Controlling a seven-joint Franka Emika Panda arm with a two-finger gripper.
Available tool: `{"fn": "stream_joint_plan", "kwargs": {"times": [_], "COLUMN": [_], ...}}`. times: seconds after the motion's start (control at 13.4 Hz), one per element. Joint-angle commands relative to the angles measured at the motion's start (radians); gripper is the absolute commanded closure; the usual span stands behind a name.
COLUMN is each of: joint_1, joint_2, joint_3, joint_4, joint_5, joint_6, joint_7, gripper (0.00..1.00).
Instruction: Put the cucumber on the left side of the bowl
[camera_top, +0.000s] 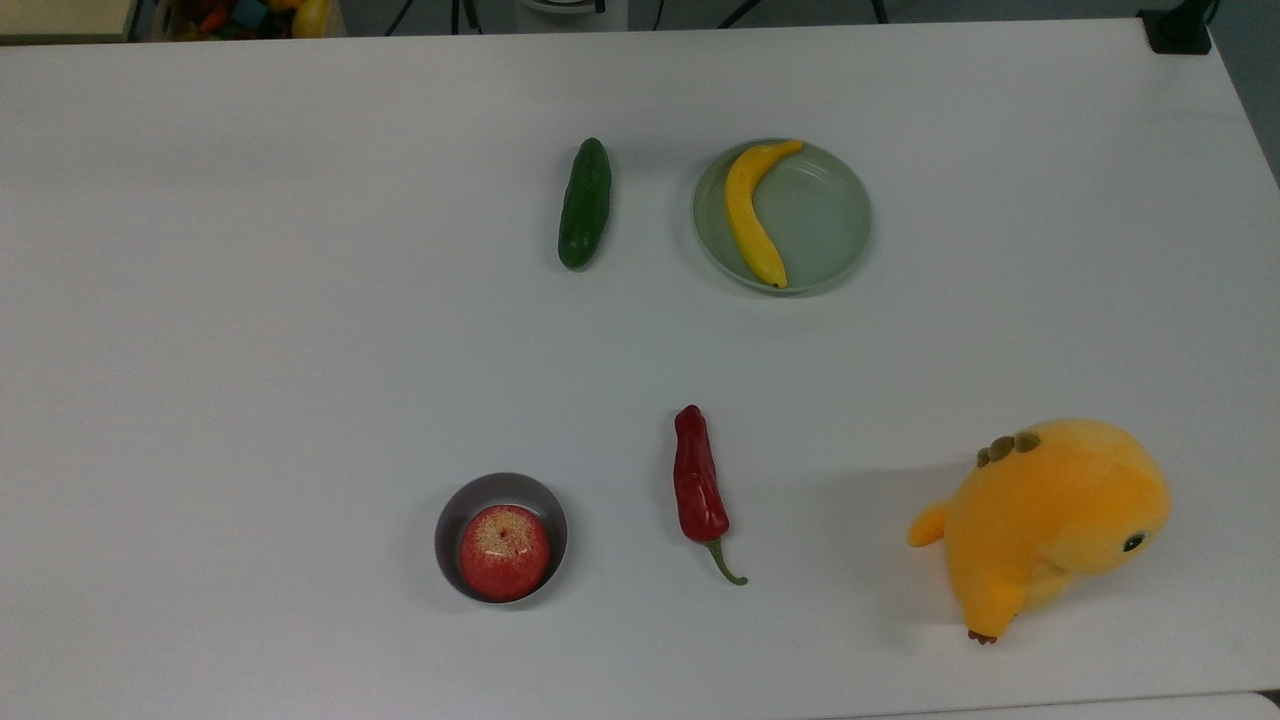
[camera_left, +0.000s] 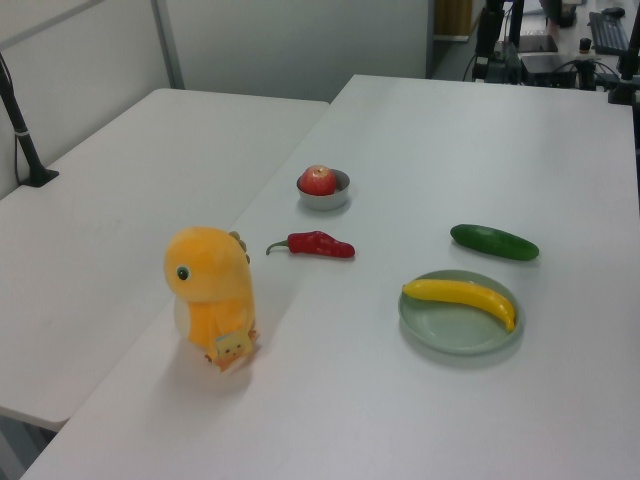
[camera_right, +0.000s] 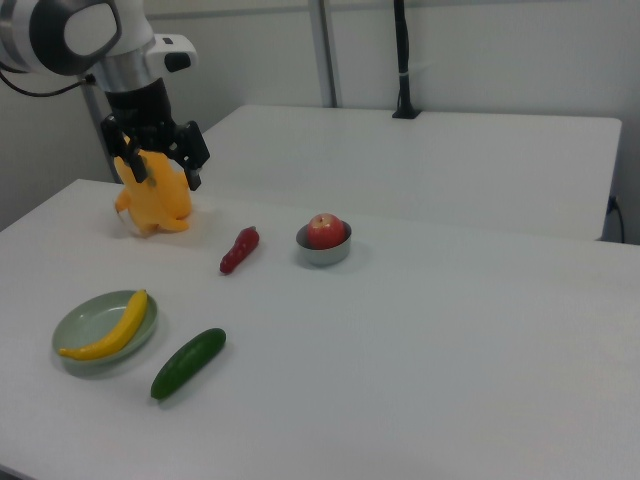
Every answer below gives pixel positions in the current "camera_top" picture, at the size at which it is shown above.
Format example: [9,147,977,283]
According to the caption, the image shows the red apple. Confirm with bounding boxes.
[459,504,553,604]

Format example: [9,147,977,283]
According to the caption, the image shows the yellow plush toy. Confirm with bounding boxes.
[906,418,1173,646]

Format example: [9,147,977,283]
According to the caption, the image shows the yellow banana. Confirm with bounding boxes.
[724,139,805,291]

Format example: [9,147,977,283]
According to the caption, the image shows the red chili pepper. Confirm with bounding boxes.
[672,404,750,588]

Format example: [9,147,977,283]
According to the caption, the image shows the black tripod legs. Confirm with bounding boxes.
[714,0,892,30]
[384,0,485,37]

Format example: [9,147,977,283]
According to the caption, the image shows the small grey metal bowl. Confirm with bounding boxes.
[434,472,570,606]

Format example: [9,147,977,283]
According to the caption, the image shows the black table clamp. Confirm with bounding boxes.
[1138,0,1219,56]

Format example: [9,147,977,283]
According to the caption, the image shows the beige cabinet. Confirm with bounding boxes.
[0,0,139,45]

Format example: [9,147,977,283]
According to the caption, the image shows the dark green cucumber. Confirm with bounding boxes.
[557,137,613,272]

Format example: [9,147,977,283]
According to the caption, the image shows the pale green round plate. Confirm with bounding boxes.
[692,137,873,297]

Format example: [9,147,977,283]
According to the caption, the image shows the box of toy fruits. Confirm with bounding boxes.
[148,0,347,42]

